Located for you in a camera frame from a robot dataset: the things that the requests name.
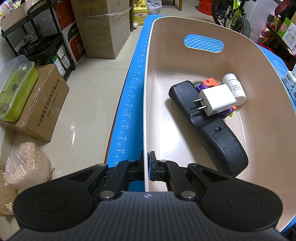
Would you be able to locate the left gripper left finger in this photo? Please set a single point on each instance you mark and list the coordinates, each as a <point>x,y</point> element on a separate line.
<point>127,175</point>

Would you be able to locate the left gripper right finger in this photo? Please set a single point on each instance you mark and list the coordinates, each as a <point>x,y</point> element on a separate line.
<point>173,175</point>

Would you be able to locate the black remote control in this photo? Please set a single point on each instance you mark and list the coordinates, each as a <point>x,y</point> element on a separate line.
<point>222,146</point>

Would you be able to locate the small white charger plug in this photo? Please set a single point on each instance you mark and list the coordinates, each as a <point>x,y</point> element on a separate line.
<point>215,99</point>

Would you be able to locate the purple orange folding toy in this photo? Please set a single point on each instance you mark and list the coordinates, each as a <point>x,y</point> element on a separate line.
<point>211,82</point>

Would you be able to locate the white medicine bottle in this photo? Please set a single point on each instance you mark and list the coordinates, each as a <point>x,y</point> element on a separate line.
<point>236,88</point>

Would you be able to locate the beige plastic storage bin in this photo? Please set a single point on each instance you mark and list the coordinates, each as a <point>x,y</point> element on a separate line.
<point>256,143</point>

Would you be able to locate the blue silicone baking mat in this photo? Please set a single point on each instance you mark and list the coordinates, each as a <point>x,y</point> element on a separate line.
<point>131,104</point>

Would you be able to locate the plastic bag of grain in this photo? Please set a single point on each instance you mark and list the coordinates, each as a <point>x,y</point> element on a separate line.
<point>27,166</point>

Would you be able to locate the cardboard box on floor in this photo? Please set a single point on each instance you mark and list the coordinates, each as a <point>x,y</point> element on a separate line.
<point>43,106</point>

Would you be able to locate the green plastic container with lid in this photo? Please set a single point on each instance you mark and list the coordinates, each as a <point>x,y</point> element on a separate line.
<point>18,77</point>

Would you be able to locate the stacked large cardboard boxes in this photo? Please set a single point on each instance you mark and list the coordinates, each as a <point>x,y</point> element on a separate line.
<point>104,26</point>

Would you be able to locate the tissue pack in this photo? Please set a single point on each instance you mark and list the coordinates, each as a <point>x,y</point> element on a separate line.
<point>289,81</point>

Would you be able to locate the yellow oil jug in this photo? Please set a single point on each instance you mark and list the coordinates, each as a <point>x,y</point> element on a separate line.
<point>140,12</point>

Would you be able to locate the black metal shelf rack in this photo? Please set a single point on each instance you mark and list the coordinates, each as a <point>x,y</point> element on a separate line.
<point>31,28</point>

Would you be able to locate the white plastic bag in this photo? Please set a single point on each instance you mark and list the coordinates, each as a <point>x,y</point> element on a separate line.
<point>154,6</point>

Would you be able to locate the wooden chair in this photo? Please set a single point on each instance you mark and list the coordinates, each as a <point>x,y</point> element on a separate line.
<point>180,4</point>

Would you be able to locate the bicycle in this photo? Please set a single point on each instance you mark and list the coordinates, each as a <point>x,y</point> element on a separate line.
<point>231,14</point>

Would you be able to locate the red bucket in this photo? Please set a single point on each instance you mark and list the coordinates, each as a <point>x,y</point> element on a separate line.
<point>204,7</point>

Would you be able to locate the green white carton box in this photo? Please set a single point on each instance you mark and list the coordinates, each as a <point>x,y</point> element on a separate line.
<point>287,34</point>

